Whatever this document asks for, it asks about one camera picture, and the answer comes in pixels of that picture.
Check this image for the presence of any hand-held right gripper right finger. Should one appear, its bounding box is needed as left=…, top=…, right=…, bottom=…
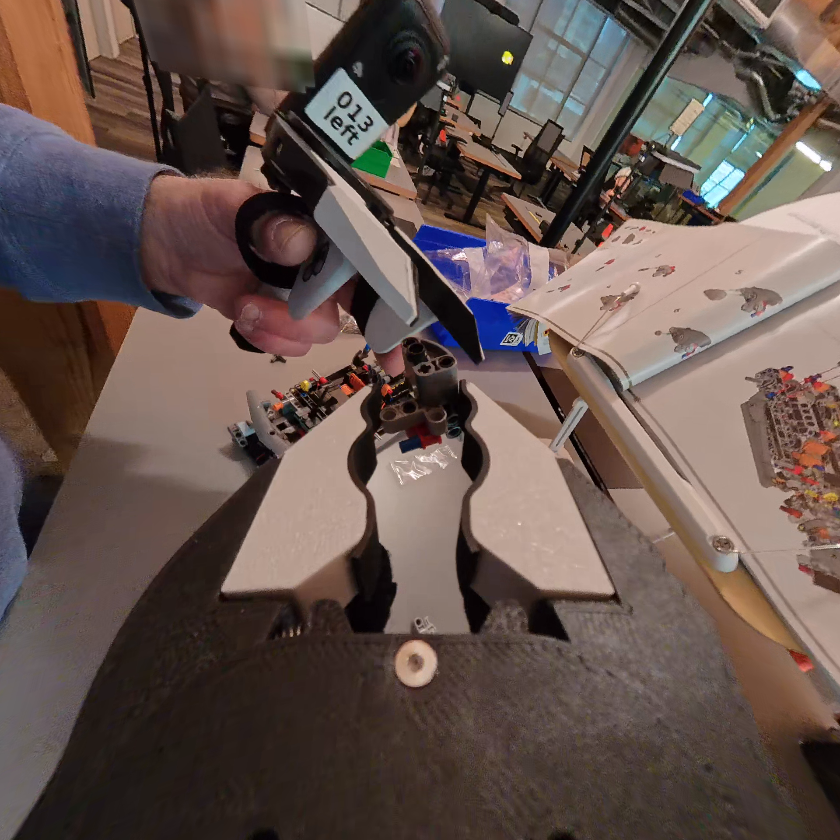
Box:
left=458, top=381, right=622, bottom=632

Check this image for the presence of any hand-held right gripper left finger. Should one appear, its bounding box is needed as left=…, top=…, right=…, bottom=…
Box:
left=222, top=382, right=385, bottom=632

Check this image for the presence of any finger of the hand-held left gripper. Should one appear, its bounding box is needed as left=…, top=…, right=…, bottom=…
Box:
left=314, top=184, right=487, bottom=365

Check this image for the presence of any partly built lego car model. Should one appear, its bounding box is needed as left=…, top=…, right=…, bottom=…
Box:
left=227, top=357, right=398, bottom=466

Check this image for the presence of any small lego subassembly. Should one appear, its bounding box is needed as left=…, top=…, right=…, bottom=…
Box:
left=377, top=336, right=468, bottom=455

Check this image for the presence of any person's left forearm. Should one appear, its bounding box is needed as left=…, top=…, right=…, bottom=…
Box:
left=0, top=104, right=201, bottom=319

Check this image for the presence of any lego instruction manual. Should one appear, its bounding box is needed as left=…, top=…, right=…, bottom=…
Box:
left=508, top=192, right=840, bottom=677

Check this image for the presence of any person's left hand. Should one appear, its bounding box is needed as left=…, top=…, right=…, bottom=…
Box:
left=141, top=174, right=408, bottom=378

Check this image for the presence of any green plastic bin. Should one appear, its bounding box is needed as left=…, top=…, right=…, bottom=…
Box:
left=351, top=141, right=396, bottom=179

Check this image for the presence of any black monitor screen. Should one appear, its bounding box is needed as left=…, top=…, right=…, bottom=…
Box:
left=438, top=0, right=534, bottom=98

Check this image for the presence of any white book stand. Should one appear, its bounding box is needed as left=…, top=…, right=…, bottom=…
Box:
left=548, top=331, right=840, bottom=664

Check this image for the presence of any small empty clear bag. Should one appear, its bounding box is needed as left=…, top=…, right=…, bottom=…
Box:
left=390, top=445, right=460, bottom=487

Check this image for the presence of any pile of clear plastic bags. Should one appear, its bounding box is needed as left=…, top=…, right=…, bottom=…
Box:
left=430, top=217, right=568, bottom=304

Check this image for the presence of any blue plastic bin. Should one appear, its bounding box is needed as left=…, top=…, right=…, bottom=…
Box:
left=412, top=224, right=553, bottom=357

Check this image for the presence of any black office chair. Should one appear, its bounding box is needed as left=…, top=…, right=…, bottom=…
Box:
left=517, top=120, right=567, bottom=188

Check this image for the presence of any black steel column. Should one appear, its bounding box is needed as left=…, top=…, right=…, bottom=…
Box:
left=542, top=0, right=715, bottom=249

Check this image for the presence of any wooden cabinet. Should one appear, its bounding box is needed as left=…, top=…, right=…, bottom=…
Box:
left=0, top=0, right=135, bottom=473

